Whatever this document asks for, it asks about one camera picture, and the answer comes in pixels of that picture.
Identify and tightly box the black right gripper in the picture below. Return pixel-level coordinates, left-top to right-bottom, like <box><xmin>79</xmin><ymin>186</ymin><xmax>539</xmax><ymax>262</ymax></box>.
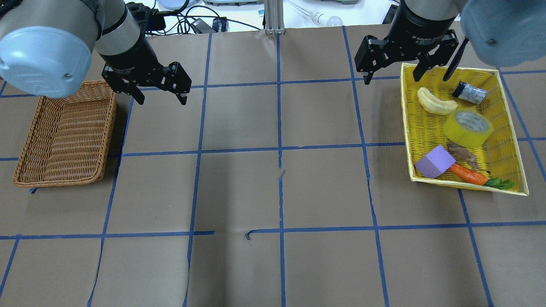
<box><xmin>354</xmin><ymin>12</ymin><xmax>459</xmax><ymax>85</ymax></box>

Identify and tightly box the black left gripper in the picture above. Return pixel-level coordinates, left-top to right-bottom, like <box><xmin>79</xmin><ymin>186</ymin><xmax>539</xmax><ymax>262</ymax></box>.
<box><xmin>102</xmin><ymin>38</ymin><xmax>192</xmax><ymax>105</ymax></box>

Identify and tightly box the yellow tape roll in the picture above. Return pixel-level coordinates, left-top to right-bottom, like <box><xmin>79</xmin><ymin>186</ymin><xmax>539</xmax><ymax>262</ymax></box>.
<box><xmin>442</xmin><ymin>109</ymin><xmax>494</xmax><ymax>148</ymax></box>

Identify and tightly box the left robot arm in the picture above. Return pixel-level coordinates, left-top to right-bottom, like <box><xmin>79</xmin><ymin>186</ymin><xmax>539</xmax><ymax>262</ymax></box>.
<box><xmin>0</xmin><ymin>0</ymin><xmax>192</xmax><ymax>105</ymax></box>

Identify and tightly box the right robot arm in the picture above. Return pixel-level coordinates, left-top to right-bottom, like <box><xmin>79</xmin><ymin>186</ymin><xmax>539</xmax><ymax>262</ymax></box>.
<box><xmin>354</xmin><ymin>0</ymin><xmax>546</xmax><ymax>84</ymax></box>

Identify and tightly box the toy banana slice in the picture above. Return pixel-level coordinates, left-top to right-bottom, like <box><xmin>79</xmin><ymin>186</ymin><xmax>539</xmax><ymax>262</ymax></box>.
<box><xmin>417</xmin><ymin>87</ymin><xmax>458</xmax><ymax>115</ymax></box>

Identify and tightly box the small silver black can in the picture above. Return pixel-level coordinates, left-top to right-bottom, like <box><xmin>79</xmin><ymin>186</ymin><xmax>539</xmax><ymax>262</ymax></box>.
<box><xmin>452</xmin><ymin>81</ymin><xmax>488</xmax><ymax>105</ymax></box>

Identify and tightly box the black power adapter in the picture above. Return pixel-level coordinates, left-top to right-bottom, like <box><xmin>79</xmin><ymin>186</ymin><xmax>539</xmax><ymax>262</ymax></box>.
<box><xmin>190</xmin><ymin>17</ymin><xmax>228</xmax><ymax>34</ymax></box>

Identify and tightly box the white light bulb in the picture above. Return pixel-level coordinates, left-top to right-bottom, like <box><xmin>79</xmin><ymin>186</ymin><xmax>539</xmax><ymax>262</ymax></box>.
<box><xmin>308</xmin><ymin>11</ymin><xmax>344</xmax><ymax>27</ymax></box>

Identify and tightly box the purple foam block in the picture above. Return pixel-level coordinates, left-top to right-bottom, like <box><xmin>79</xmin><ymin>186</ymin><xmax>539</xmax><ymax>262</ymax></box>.
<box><xmin>415</xmin><ymin>145</ymin><xmax>456</xmax><ymax>178</ymax></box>

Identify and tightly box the brown wicker basket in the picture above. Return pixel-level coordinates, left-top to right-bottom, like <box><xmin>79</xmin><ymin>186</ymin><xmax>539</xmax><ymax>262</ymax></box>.
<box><xmin>12</xmin><ymin>81</ymin><xmax>117</xmax><ymax>188</ymax></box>

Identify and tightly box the brown toy figure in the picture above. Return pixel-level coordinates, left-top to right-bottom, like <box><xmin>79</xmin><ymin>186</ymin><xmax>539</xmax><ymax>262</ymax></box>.
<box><xmin>447</xmin><ymin>141</ymin><xmax>480</xmax><ymax>171</ymax></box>

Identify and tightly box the toy carrot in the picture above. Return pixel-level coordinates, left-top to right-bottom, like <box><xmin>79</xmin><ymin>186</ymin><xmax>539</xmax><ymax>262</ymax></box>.
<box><xmin>448</xmin><ymin>163</ymin><xmax>515</xmax><ymax>190</ymax></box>

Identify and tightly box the yellow plastic tray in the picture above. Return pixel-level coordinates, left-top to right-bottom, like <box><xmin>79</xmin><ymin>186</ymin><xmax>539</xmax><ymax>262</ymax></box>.
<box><xmin>400</xmin><ymin>63</ymin><xmax>529</xmax><ymax>196</ymax></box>

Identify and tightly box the aluminium frame post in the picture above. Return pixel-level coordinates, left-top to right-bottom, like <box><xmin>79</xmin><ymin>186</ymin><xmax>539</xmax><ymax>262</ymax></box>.
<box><xmin>263</xmin><ymin>0</ymin><xmax>285</xmax><ymax>35</ymax></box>

